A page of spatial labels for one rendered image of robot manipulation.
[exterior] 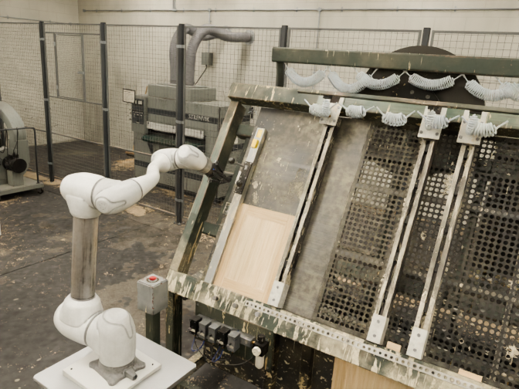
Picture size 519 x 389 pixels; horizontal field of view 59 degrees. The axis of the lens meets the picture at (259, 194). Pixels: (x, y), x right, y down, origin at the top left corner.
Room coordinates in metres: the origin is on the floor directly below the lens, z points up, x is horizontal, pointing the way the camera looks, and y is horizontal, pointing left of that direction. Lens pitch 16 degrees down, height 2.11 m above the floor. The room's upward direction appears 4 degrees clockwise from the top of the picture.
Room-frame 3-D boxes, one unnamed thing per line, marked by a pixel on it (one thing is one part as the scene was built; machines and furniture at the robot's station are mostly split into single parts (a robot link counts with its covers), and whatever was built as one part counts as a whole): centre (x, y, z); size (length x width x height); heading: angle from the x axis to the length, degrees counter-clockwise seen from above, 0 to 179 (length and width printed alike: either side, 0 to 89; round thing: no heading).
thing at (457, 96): (2.88, -0.91, 1.85); 0.80 x 0.06 x 0.80; 59
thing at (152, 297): (2.27, 0.55, 0.84); 0.12 x 0.12 x 0.18; 59
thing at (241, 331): (2.10, 0.14, 0.69); 0.50 x 0.14 x 0.24; 59
